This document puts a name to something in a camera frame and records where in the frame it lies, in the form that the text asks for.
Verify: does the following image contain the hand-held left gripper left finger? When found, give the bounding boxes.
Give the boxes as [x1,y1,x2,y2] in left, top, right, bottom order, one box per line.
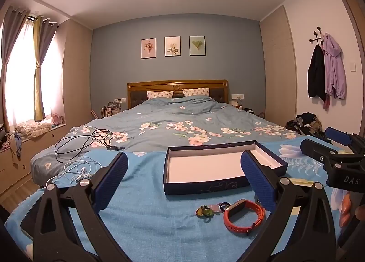
[33,152,129,262]

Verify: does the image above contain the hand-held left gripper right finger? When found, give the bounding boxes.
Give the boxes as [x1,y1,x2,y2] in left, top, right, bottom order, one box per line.
[240,150,337,262]

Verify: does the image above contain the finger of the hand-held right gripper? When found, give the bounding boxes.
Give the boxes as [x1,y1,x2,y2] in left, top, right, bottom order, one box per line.
[300,138,344,169]
[325,127,365,155]

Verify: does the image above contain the dark blue box tray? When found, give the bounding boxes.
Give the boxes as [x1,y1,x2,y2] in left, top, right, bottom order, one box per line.
[163,140,289,195]

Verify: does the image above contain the orange smart band watch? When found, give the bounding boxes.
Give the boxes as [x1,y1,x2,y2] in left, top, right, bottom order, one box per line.
[223,199,266,235]

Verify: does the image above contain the person's right hand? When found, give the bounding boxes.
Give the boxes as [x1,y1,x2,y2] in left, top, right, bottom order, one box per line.
[339,189,365,227]

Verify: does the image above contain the pile of dark clothes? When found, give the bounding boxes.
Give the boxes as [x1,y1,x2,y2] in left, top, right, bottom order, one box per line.
[285,112,326,137]

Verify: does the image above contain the blue tulip print blanket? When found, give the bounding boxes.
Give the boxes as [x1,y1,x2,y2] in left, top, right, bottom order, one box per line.
[6,134,360,262]

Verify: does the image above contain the black jacket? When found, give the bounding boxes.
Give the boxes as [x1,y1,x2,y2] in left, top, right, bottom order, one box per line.
[307,45,326,101]

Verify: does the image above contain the purple jacket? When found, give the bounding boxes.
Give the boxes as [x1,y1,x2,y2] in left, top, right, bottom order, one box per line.
[322,33,347,100]

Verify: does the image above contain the cluttered nightstand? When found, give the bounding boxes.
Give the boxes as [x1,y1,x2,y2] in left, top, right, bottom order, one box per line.
[230,99,264,116]

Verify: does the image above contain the row of cosmetic bottles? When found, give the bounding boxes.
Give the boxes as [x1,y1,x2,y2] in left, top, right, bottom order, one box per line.
[100,102,123,118]

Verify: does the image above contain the window bench cabinet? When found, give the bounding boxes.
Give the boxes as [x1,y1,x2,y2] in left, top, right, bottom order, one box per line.
[0,124,70,194]

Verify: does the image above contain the beige wardrobe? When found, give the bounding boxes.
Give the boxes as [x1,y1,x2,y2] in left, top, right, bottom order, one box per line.
[259,5,298,134]
[57,18,93,126]

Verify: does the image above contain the blue floral duvet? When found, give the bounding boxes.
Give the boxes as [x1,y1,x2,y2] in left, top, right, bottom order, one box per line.
[30,97,303,188]

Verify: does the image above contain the black smartphone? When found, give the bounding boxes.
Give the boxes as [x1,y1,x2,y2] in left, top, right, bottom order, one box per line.
[20,206,40,239]

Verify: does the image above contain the crumpled beige cloth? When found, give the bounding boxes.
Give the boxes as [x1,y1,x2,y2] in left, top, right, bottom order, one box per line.
[15,122,52,137]

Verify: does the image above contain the dotted white pillow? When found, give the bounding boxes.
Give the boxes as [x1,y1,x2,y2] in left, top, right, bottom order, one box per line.
[147,90,173,100]
[182,88,210,97]

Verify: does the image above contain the crumpled dark clothes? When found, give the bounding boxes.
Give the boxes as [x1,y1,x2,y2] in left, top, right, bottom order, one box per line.
[0,124,25,161]

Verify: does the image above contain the wooden headboard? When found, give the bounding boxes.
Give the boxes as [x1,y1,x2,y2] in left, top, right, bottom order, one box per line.
[127,80,229,110]

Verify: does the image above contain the white sheer curtain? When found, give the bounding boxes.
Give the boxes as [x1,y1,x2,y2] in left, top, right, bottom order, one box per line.
[6,20,39,128]

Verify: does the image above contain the olive and grey curtain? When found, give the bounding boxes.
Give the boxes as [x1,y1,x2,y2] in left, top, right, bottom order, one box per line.
[33,15,59,122]

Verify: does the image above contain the white flower framed picture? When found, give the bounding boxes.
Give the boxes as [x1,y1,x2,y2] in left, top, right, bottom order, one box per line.
[164,36,181,57]

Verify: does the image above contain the white earphone cable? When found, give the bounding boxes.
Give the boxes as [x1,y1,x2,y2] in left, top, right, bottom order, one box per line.
[47,156,99,185]

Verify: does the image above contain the black cable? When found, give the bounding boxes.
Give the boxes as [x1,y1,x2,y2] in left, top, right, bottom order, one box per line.
[54,127,126,163]

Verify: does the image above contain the black wall coat rack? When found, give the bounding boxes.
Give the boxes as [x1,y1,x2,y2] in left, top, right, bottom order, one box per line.
[309,27,325,49]

